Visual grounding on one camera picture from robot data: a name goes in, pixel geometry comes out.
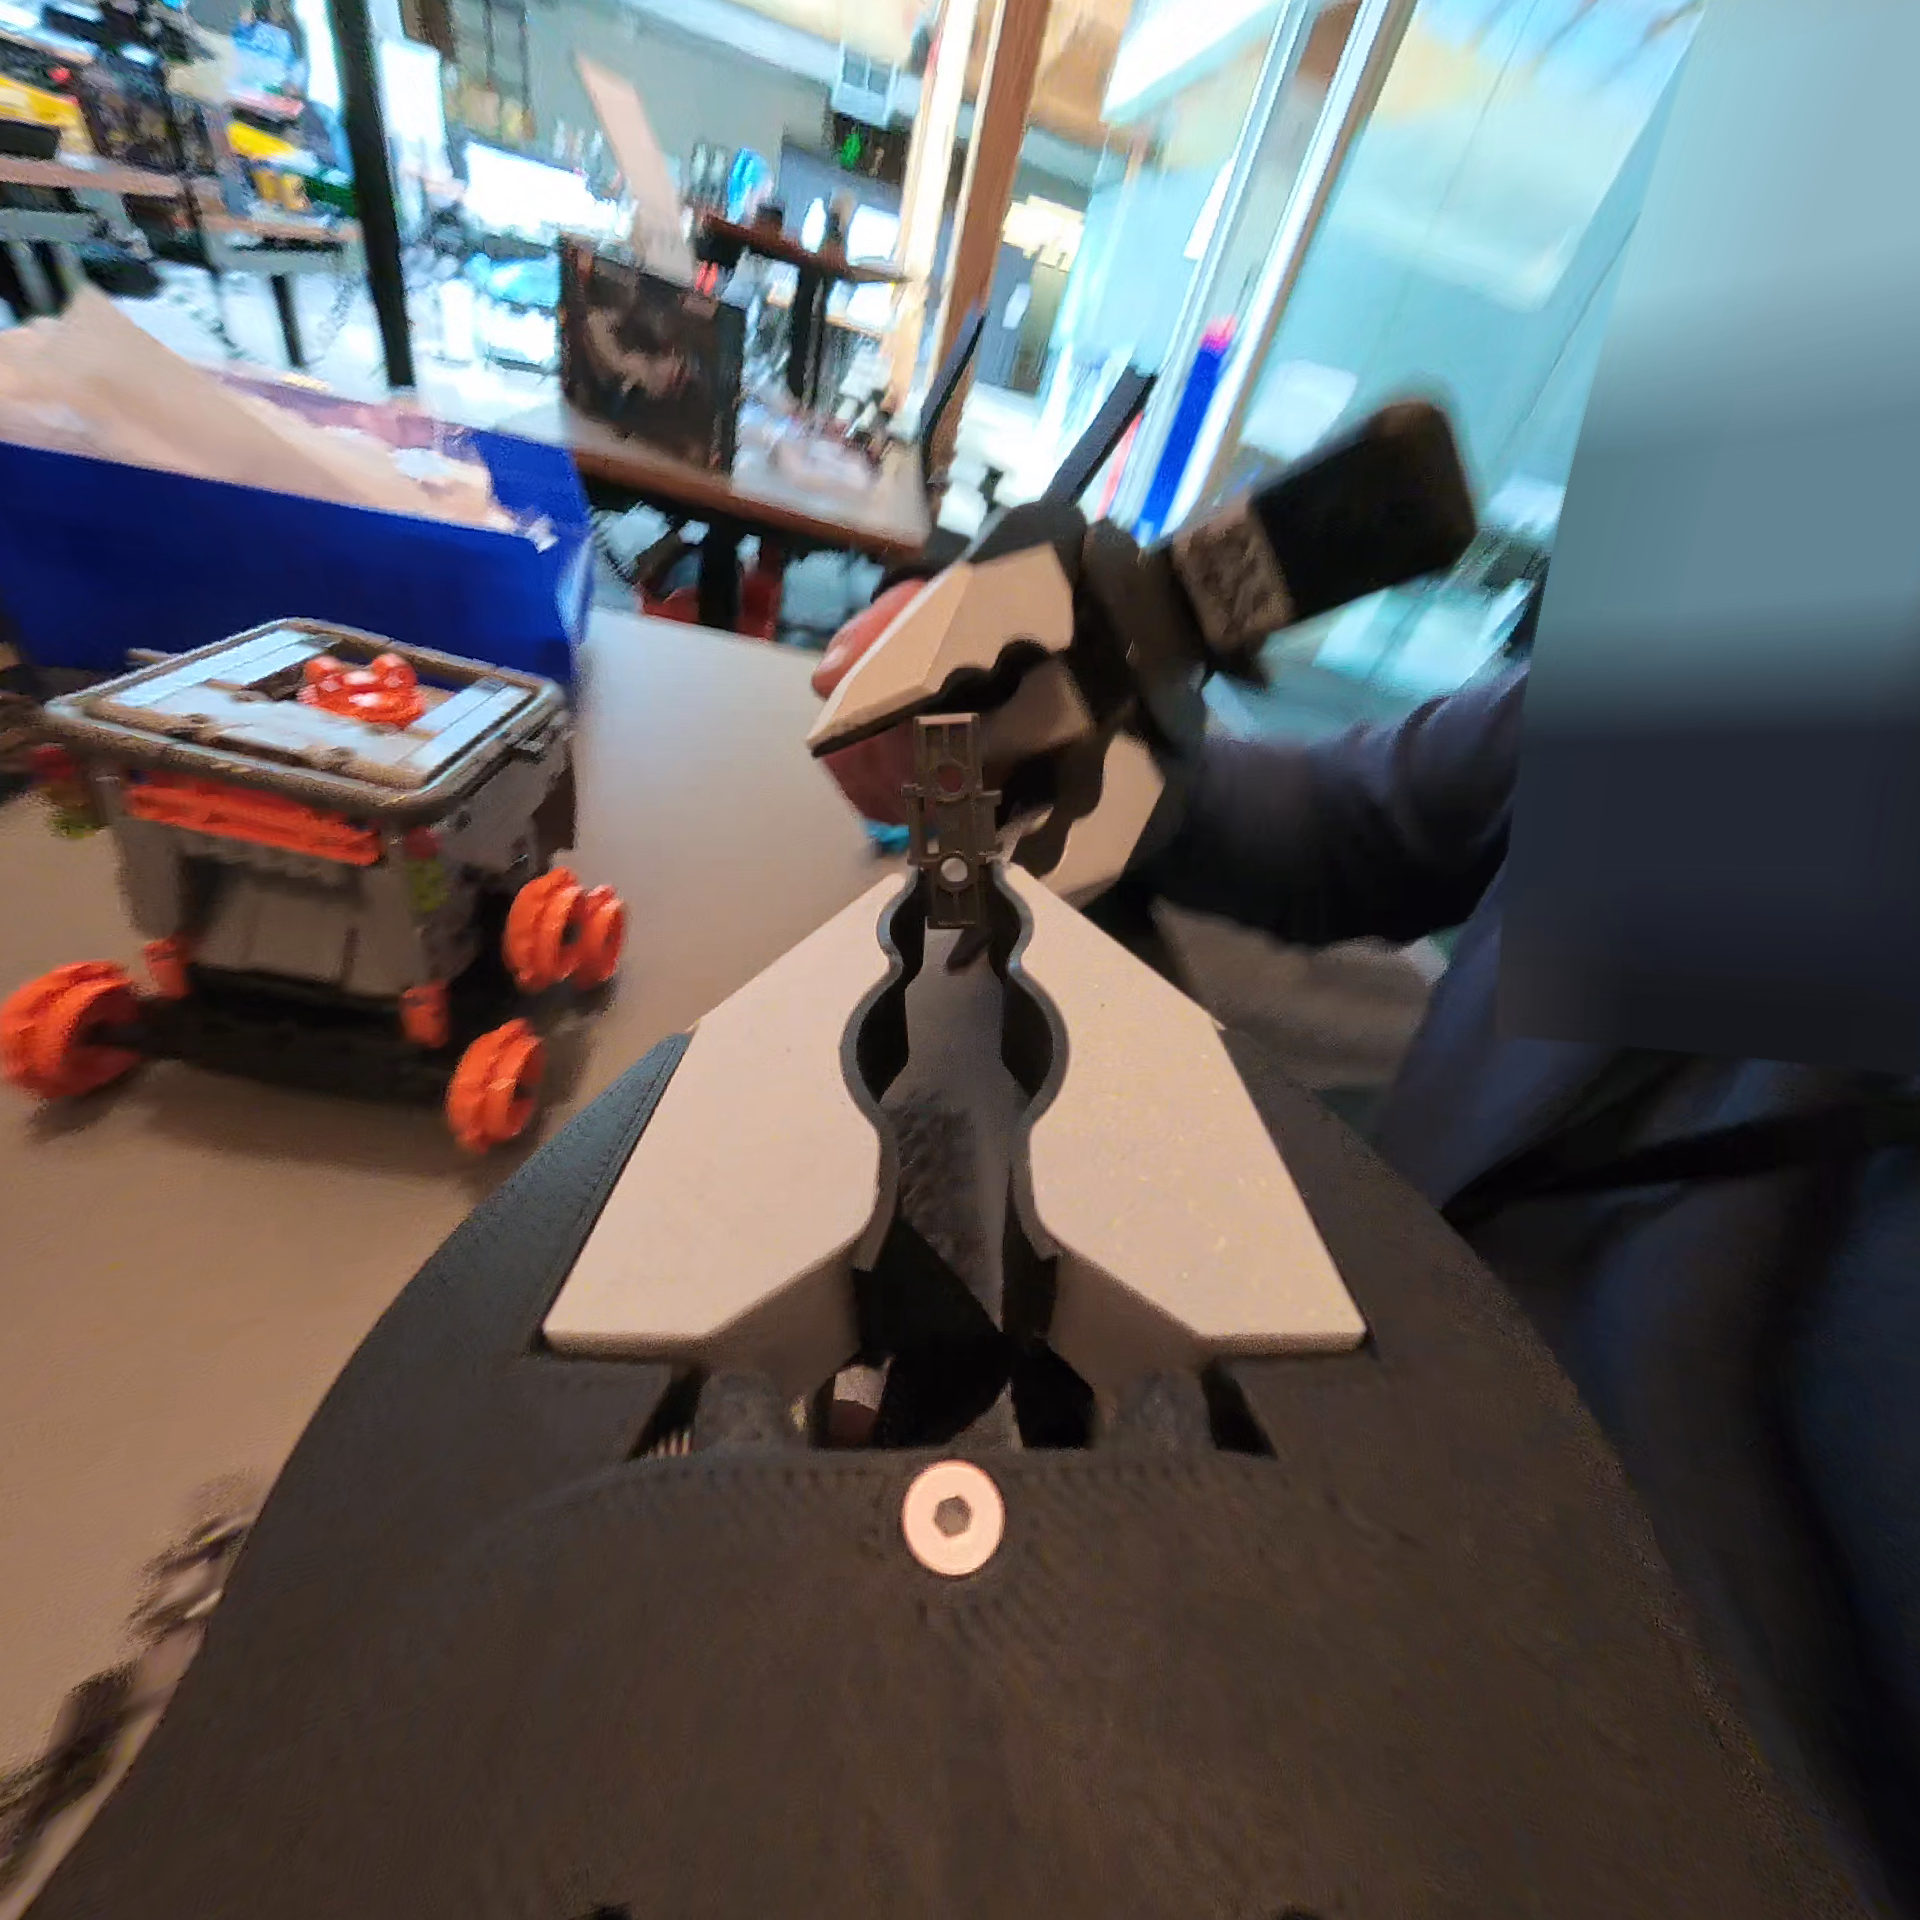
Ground wooden table with black legs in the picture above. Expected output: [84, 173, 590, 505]
[575, 403, 936, 636]

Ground person's right hand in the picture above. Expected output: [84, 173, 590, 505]
[810, 581, 943, 830]

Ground black pole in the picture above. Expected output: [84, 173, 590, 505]
[324, 0, 420, 393]

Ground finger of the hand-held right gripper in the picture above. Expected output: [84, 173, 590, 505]
[809, 540, 1099, 764]
[1019, 739, 1171, 910]

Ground wooden workbench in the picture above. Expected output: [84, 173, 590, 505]
[0, 147, 367, 371]

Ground wooden pillar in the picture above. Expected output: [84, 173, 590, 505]
[883, 0, 1057, 411]

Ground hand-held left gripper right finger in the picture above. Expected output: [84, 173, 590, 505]
[1005, 867, 1368, 1371]

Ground dark high table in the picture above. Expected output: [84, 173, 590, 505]
[695, 206, 906, 411]

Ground single grey track link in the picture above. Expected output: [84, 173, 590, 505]
[902, 714, 1003, 936]

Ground blue crate stack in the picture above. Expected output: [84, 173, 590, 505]
[1137, 319, 1242, 546]

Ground person's right forearm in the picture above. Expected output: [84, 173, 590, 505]
[1153, 667, 1537, 951]

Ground clear plastic bags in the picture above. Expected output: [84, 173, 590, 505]
[0, 289, 516, 531]

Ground grey orange toy block vehicle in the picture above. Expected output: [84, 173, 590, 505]
[0, 615, 629, 1158]

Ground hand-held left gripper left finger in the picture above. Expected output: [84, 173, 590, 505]
[543, 874, 917, 1374]

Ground black office chair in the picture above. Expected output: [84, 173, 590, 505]
[1046, 365, 1161, 531]
[896, 312, 997, 561]

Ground black toy box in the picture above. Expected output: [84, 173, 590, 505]
[558, 236, 751, 476]

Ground blue plastic bin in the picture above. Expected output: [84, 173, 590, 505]
[0, 427, 597, 685]

